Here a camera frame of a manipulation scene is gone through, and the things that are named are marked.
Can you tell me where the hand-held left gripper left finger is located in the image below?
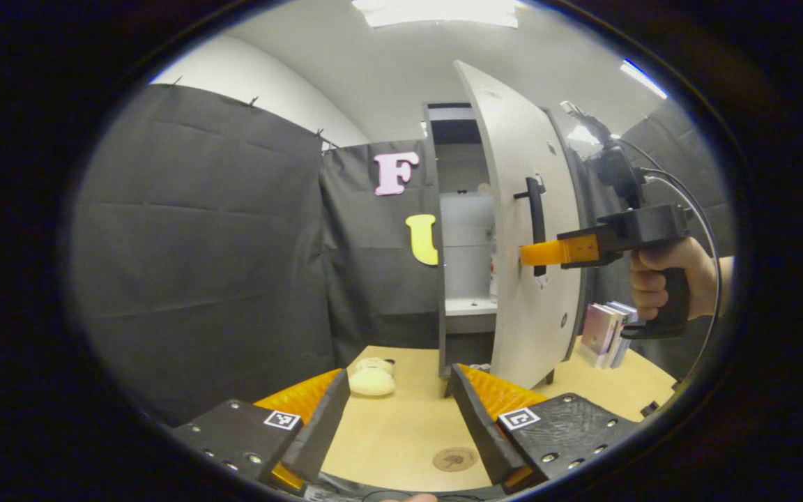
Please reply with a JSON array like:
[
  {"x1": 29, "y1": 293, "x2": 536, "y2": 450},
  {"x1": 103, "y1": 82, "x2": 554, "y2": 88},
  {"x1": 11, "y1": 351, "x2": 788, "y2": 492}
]
[{"x1": 171, "y1": 368, "x2": 351, "y2": 497}]

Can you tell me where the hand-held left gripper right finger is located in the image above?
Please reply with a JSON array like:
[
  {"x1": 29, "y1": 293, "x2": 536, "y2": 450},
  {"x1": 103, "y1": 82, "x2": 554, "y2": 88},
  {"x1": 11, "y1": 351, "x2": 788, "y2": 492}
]
[{"x1": 449, "y1": 363, "x2": 643, "y2": 496}]

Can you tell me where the round wooden coaster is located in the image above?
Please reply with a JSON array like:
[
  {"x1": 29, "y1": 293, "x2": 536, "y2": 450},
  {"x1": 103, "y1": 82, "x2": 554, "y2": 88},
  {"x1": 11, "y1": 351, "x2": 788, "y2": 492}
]
[{"x1": 433, "y1": 447, "x2": 479, "y2": 473}]

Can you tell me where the black door handle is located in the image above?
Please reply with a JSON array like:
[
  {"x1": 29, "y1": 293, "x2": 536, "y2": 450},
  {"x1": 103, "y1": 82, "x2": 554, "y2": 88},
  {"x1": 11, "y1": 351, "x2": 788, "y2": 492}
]
[{"x1": 513, "y1": 174, "x2": 549, "y2": 277}]

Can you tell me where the grey cabinet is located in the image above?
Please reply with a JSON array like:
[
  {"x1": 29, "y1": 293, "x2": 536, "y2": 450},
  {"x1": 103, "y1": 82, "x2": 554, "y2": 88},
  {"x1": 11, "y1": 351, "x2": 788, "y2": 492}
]
[{"x1": 421, "y1": 102, "x2": 557, "y2": 386}]

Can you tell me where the grey cabinet door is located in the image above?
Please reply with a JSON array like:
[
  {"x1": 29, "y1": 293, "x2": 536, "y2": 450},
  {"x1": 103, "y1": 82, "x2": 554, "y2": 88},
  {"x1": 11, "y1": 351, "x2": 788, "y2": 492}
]
[{"x1": 452, "y1": 59, "x2": 587, "y2": 390}]

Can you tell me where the pale yellow plush toy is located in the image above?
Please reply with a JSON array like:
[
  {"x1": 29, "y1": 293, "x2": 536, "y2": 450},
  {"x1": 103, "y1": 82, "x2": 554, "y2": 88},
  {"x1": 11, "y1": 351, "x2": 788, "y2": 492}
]
[{"x1": 349, "y1": 357, "x2": 397, "y2": 397}]

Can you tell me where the grey book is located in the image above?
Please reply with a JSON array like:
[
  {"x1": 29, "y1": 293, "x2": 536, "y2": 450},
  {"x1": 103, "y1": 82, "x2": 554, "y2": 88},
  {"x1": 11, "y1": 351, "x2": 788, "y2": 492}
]
[{"x1": 607, "y1": 303, "x2": 630, "y2": 368}]

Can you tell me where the ceiling light panel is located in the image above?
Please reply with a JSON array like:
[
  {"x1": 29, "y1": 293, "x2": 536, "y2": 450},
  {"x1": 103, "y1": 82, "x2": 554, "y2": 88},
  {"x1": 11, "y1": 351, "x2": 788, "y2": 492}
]
[
  {"x1": 353, "y1": 0, "x2": 519, "y2": 29},
  {"x1": 620, "y1": 59, "x2": 668, "y2": 100}
]

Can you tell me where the black backdrop cloth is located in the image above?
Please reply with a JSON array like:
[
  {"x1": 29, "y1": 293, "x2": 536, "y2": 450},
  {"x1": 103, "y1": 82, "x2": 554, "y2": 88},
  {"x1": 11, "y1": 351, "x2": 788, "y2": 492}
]
[{"x1": 70, "y1": 84, "x2": 737, "y2": 426}]

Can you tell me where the black cable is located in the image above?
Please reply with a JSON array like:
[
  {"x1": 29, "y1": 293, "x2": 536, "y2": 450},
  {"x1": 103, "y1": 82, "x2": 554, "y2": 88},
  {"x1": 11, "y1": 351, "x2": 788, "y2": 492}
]
[{"x1": 614, "y1": 138, "x2": 723, "y2": 383}]

